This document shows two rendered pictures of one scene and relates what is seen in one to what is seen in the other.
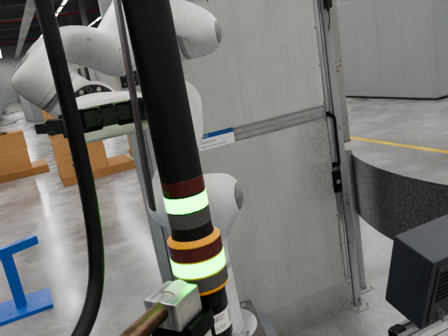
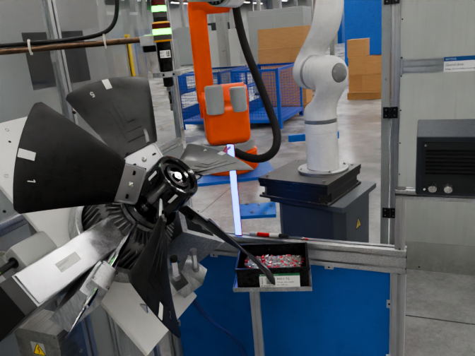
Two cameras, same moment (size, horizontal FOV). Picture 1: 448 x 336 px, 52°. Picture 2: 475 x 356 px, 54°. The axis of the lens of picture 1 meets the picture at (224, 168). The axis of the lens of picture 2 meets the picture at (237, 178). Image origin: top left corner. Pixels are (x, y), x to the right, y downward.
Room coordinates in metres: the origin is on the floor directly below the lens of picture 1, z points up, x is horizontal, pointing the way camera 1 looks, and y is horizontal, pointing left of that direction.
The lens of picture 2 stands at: (-0.36, -0.90, 1.53)
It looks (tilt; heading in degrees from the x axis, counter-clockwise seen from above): 17 degrees down; 46
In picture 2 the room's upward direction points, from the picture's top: 5 degrees counter-clockwise
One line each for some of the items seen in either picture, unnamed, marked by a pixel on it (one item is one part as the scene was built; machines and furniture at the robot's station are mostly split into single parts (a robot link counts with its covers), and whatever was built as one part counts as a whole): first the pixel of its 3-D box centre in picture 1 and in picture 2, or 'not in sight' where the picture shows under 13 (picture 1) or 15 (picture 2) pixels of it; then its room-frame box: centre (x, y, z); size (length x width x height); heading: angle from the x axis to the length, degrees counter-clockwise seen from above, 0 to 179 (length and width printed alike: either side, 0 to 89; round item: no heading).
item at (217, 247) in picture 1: (195, 244); (161, 25); (0.34, 0.03, 1.56); 0.04 x 0.04 x 0.01
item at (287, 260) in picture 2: not in sight; (273, 268); (0.59, -0.05, 0.83); 0.19 x 0.14 x 0.04; 129
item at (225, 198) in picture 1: (209, 222); (324, 89); (1.05, 0.06, 1.32); 0.19 x 0.12 x 0.24; 72
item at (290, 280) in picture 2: not in sight; (273, 265); (0.59, -0.05, 0.85); 0.22 x 0.17 x 0.07; 129
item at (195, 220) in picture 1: (189, 215); (160, 14); (0.34, 0.03, 1.59); 0.03 x 0.03 x 0.01
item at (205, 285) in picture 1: (201, 273); (162, 37); (0.34, 0.03, 1.54); 0.04 x 0.04 x 0.01
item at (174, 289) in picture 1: (176, 297); not in sight; (0.31, 0.05, 1.54); 0.02 x 0.02 x 0.02; 58
